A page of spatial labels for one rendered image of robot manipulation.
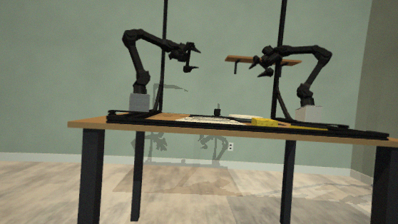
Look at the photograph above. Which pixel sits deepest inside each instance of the cream oval platter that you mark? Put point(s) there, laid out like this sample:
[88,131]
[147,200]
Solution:
[209,120]

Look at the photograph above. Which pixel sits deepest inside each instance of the cream round platter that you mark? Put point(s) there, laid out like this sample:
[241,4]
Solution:
[243,117]

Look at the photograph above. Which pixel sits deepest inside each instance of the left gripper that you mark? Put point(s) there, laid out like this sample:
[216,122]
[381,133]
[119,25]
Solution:
[268,71]

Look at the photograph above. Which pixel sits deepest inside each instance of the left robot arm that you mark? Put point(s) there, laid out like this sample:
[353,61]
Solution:
[303,90]

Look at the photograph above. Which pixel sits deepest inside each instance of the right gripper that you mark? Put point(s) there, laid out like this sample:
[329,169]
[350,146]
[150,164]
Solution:
[186,68]

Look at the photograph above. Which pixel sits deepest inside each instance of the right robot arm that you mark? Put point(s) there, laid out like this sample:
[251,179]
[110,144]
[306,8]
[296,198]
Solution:
[142,76]

